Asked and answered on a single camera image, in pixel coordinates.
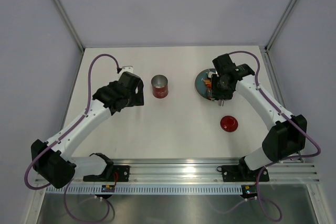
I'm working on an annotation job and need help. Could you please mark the red sausage piece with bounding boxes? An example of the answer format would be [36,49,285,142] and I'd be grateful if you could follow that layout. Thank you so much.
[204,79,212,89]

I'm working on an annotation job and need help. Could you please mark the red metal can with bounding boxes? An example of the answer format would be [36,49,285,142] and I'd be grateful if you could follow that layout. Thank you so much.
[151,74,169,99]

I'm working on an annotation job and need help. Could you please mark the metal tongs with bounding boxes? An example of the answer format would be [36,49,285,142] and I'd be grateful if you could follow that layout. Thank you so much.
[206,88,224,107]

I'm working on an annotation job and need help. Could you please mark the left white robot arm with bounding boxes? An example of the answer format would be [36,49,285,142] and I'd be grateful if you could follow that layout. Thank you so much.
[31,71,144,189]

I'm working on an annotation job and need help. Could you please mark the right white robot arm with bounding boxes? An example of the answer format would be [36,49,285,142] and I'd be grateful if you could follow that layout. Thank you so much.
[211,54,307,182]

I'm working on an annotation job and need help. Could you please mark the blue ceramic plate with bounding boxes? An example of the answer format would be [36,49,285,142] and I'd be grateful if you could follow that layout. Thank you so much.
[195,68,216,100]

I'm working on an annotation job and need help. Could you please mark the red can lid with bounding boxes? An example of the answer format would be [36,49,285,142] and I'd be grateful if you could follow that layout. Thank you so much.
[220,115,238,132]

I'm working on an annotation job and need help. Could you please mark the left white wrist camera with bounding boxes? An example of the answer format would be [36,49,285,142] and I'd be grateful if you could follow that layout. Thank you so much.
[117,66,134,74]

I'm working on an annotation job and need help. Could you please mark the aluminium mounting rail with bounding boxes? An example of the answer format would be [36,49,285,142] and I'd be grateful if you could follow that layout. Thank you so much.
[114,158,320,185]

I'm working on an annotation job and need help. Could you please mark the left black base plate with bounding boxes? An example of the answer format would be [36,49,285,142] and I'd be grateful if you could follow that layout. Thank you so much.
[83,165,130,183]

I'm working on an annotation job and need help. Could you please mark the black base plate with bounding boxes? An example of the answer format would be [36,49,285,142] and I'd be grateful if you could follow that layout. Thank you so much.
[83,165,130,183]
[216,165,261,183]

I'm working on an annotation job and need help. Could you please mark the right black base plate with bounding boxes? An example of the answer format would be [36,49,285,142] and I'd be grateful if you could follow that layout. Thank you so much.
[216,165,261,183]

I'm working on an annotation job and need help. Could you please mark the white slotted cable duct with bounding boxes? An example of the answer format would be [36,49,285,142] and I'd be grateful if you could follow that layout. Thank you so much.
[46,184,243,195]

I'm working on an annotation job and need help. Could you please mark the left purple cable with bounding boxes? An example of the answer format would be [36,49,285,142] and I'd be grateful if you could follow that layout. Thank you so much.
[24,54,121,221]

